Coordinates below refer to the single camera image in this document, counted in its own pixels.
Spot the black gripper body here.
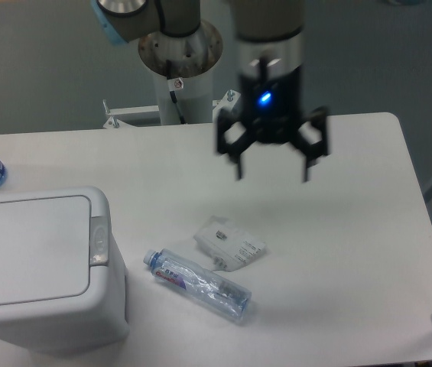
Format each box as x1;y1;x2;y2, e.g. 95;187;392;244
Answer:
238;37;303;145

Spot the white plastic trash can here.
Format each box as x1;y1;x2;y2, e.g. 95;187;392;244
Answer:
0;187;130;353

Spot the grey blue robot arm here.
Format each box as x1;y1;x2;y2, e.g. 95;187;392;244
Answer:
91;1;330;178

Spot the clear plastic packaging bag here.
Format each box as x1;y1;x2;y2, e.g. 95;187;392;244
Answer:
193;216;266;272

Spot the clear empty water bottle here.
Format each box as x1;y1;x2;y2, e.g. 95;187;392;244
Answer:
143;248;252;322

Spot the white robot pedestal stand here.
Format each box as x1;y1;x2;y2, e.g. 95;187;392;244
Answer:
102;72;241;129

